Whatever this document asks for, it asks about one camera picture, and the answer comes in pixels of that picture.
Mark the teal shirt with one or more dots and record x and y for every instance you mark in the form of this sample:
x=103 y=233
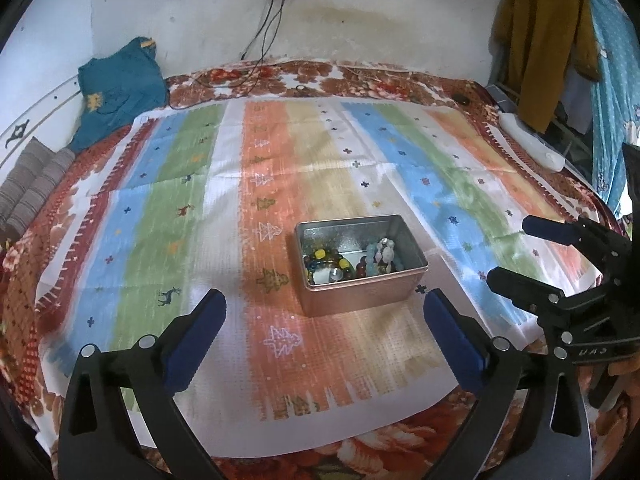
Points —
x=122 y=85

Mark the mustard yellow garment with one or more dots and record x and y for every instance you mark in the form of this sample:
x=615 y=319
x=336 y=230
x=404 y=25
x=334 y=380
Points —
x=540 y=35

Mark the colourful striped mat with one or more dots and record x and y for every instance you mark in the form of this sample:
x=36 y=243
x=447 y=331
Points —
x=300 y=170

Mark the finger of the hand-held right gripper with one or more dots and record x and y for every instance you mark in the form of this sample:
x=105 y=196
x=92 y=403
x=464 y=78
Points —
x=555 y=227
x=520 y=290

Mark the small black object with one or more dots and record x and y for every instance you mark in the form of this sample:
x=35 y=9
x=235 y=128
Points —
x=461 y=99

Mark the person's right hand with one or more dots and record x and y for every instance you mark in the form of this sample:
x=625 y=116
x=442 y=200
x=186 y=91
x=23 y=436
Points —
x=615 y=385

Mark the blue dotted cloth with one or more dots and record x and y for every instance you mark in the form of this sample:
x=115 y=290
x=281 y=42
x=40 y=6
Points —
x=612 y=60

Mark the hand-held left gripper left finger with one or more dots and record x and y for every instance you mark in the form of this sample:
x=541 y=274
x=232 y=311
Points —
x=195 y=347

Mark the grey striped pillow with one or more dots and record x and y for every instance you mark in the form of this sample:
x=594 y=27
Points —
x=20 y=170
x=45 y=185

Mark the white power strip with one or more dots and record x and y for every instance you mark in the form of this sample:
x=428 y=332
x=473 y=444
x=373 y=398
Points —
x=532 y=142

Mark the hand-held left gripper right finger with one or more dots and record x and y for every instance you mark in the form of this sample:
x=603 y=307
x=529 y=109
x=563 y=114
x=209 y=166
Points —
x=455 y=347

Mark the silver metal tin box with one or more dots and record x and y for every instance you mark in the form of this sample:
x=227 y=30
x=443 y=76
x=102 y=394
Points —
x=360 y=297

